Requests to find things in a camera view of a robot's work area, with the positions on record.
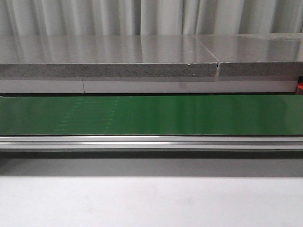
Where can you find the grey granite slab left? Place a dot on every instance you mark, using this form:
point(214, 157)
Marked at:
point(106, 56)

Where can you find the red plastic tray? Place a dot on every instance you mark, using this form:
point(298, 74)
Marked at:
point(299, 88)

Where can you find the grey granite slab right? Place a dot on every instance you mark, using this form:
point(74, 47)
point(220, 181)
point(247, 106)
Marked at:
point(277, 56)

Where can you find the aluminium conveyor frame rail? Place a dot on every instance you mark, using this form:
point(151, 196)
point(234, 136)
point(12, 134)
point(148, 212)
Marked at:
point(153, 142)

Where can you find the grey pleated curtain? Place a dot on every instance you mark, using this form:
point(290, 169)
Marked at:
point(149, 17)

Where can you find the green conveyor belt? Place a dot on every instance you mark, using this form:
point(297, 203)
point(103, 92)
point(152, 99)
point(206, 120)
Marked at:
point(261, 115)

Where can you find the grey granite slab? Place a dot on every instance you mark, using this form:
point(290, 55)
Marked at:
point(106, 56)
point(277, 56)

